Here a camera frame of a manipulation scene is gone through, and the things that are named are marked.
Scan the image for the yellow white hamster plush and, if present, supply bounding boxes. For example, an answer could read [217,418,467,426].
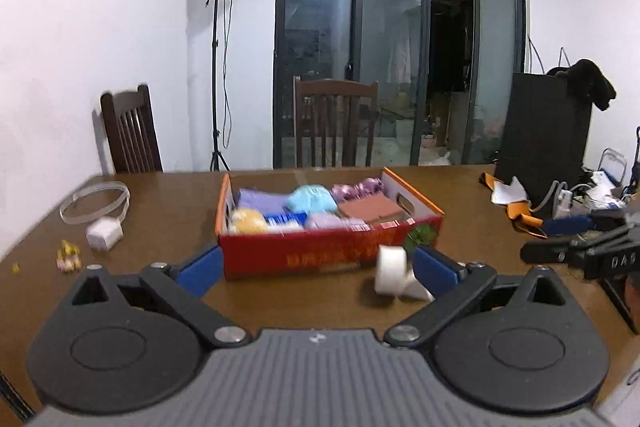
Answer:
[228,208,269,235]

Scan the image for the blue tissue pack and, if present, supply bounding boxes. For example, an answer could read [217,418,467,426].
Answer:
[265,212,308,232]

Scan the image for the blue fluffy monster plush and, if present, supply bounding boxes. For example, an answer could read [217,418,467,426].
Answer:
[285,184,337,215]

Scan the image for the purple woven cloth pouch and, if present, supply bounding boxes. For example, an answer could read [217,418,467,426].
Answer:
[236,188,290,216]

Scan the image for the white orange paper pieces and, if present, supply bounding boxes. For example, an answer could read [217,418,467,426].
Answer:
[478,172,547,239]

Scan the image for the red orange cardboard box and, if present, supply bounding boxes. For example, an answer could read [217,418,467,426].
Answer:
[214,167,445,281]

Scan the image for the black bag on table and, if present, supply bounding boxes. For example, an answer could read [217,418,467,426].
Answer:
[495,74,592,205]

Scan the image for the light purple plush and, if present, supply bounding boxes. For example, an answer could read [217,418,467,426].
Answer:
[305,212,369,231]

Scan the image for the yellow pink small candies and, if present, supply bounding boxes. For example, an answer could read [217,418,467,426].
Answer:
[56,239,82,273]

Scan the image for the dark wooden chair by door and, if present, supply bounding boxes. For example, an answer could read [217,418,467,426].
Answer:
[293,76,378,168]

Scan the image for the black glass sliding door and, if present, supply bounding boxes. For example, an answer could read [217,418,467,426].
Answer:
[273,0,526,168]

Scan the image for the black studio light stand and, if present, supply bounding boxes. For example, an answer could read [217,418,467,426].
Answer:
[206,0,234,171]

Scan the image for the white charger with cable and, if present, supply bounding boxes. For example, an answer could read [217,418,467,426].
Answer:
[58,181,131,253]

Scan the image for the dark wooden chair by wall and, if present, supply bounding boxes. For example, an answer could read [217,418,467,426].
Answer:
[100,83,163,173]

